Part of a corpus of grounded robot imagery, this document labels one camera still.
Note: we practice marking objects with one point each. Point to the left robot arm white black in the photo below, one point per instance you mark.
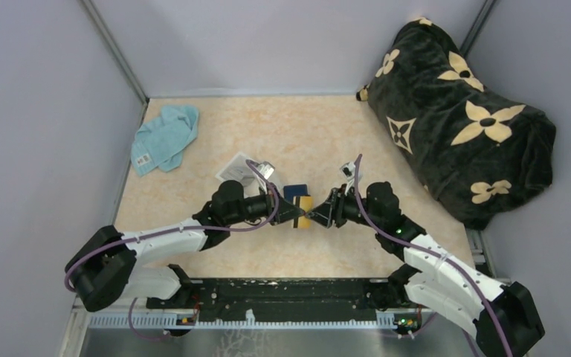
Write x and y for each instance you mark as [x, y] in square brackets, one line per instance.
[113, 265]

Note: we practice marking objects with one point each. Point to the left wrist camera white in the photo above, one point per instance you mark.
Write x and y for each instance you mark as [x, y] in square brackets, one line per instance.
[265, 171]

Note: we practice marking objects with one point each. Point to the navy blue card holder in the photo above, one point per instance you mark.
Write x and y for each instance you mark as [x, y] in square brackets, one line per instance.
[294, 190]

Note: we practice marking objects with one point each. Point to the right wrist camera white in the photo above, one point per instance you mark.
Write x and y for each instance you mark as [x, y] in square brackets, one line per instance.
[351, 174]

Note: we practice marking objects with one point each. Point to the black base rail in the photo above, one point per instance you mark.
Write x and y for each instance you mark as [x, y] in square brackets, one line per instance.
[287, 300]

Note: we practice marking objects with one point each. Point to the aluminium frame rail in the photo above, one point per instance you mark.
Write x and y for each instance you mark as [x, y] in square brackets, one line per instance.
[400, 321]

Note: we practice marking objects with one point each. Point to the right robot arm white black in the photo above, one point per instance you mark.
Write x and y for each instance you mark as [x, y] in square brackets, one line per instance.
[453, 281]

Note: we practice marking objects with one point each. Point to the black floral blanket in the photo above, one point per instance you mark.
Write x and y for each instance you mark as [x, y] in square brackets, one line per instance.
[476, 152]

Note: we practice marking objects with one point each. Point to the white plastic card tray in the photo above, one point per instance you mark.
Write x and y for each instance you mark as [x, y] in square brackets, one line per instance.
[237, 169]

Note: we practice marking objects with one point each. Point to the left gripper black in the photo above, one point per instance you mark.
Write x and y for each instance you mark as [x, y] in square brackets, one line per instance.
[272, 201]

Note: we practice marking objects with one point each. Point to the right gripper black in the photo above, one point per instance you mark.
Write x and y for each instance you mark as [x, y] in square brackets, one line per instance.
[323, 213]

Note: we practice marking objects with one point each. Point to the light blue towel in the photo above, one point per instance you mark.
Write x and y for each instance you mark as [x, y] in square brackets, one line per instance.
[160, 142]

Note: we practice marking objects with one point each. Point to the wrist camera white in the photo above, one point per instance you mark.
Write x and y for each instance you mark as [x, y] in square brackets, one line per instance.
[265, 171]
[351, 174]

